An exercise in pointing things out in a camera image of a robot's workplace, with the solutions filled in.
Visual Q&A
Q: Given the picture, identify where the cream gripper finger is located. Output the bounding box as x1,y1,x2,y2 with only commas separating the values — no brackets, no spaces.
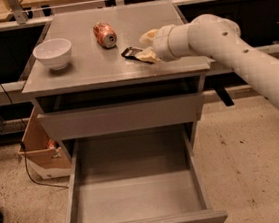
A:
139,29,158,45
135,47,160,64

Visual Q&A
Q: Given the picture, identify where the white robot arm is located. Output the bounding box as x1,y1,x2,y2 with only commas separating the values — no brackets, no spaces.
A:
139,14,279,110

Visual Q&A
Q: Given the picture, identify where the grey metal rail frame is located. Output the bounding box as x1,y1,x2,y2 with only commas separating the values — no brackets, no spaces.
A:
0,0,279,133

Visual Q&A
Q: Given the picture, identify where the grey open middle drawer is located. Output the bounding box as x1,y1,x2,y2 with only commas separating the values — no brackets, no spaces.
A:
66,125,227,223

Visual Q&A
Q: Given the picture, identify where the orange soda can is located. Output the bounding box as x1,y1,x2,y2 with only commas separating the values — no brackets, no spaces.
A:
93,21,117,49

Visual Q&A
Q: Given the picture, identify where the black rxbar chocolate wrapper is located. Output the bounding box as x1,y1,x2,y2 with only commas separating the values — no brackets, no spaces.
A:
121,47,151,64

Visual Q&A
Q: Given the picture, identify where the grey drawer cabinet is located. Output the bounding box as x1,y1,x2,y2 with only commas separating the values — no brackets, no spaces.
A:
23,2,210,156

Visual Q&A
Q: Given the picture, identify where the black cable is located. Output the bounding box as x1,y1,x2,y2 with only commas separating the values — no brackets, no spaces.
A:
19,135,71,195

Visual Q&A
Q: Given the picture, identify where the white ceramic bowl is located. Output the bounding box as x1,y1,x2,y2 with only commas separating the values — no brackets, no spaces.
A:
33,38,72,70

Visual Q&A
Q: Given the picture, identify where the grey top drawer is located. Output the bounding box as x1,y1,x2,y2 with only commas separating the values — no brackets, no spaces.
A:
37,93,204,141

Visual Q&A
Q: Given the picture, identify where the cardboard box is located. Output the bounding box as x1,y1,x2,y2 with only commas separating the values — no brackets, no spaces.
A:
18,109,71,180

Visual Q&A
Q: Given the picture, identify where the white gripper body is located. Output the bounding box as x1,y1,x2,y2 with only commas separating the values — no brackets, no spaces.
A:
152,25,192,62

